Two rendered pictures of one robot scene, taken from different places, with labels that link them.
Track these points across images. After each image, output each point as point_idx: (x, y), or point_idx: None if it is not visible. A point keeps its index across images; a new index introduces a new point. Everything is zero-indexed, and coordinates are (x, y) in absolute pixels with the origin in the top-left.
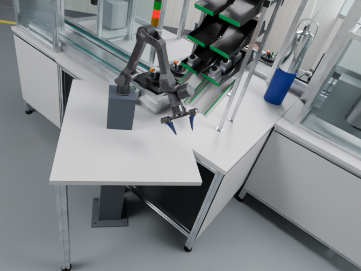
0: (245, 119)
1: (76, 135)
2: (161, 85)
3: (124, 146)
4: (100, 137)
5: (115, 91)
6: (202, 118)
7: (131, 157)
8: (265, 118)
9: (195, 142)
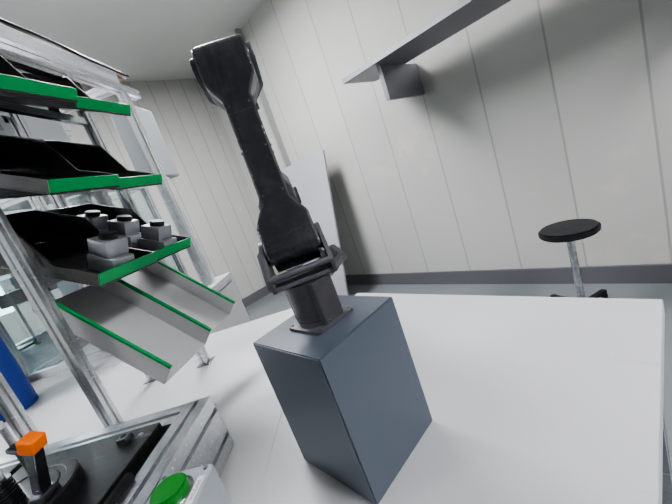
0: (136, 375)
1: (571, 416)
2: (298, 194)
3: (422, 353)
4: (473, 391)
5: (337, 324)
6: (178, 395)
7: (428, 328)
8: (114, 372)
9: None
